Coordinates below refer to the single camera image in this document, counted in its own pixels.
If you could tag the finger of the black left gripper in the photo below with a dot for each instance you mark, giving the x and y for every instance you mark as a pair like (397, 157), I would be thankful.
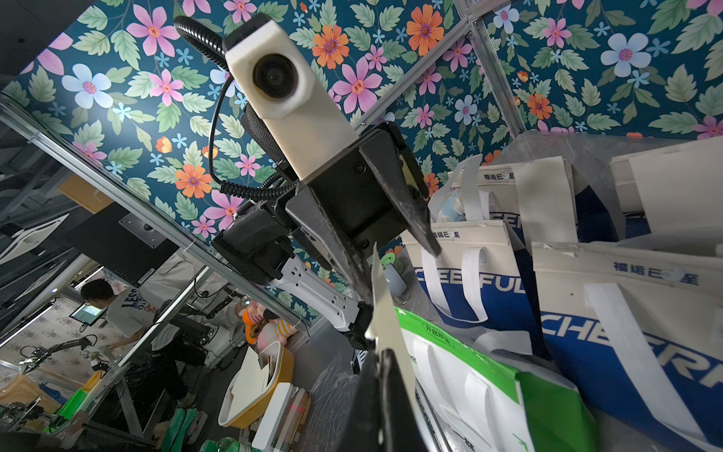
(331, 241)
(381, 156)

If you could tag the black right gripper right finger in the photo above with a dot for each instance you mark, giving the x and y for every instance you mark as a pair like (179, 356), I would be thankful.
(398, 422)

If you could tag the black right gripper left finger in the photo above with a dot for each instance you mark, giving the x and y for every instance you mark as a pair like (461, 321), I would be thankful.
(364, 429)

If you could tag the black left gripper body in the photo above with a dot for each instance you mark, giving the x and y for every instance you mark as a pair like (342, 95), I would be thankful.
(256, 242)

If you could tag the green white takeout bag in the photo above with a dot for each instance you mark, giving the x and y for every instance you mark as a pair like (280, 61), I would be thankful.
(492, 396)

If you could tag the white receipt bag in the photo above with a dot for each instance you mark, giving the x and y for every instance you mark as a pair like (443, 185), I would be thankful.
(546, 201)
(385, 331)

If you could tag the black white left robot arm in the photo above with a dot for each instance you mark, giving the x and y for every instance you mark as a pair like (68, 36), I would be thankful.
(323, 289)

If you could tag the back left blue white bag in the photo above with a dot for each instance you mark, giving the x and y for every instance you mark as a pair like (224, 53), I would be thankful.
(476, 192)

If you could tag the blue white bag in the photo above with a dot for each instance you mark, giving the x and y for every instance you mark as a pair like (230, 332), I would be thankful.
(484, 277)
(672, 194)
(640, 334)
(476, 192)

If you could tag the yellow white storage bin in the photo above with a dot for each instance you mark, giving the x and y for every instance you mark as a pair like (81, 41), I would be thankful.
(250, 390)

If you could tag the white dome object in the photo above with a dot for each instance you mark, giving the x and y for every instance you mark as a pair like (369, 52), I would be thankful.
(397, 286)

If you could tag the person in white shirt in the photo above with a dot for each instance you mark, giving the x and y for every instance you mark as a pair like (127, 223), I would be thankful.
(133, 313)

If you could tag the front left blue white bag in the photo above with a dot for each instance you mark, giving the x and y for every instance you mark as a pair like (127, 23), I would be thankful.
(484, 277)

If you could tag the monitor screen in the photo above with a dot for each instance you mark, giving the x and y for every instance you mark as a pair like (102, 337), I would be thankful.
(87, 314)

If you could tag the back right blue white bag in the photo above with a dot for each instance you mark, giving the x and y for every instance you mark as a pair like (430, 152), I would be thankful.
(672, 194)

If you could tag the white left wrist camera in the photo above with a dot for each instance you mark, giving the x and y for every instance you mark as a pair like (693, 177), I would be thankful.
(286, 94)

